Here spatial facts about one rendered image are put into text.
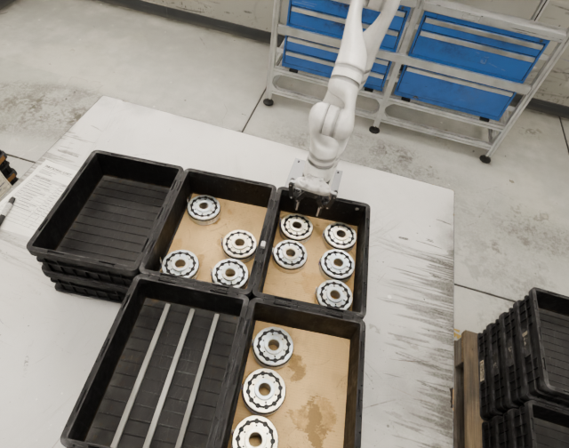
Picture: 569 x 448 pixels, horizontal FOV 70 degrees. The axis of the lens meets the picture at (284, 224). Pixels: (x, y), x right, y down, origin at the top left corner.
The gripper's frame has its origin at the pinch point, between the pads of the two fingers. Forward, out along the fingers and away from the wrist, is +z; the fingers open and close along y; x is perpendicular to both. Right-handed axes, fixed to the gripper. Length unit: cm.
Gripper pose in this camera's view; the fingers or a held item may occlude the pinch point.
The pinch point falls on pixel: (308, 207)
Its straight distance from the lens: 117.5
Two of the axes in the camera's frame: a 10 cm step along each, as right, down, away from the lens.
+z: -1.3, 6.1, 7.8
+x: -2.6, 7.4, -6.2
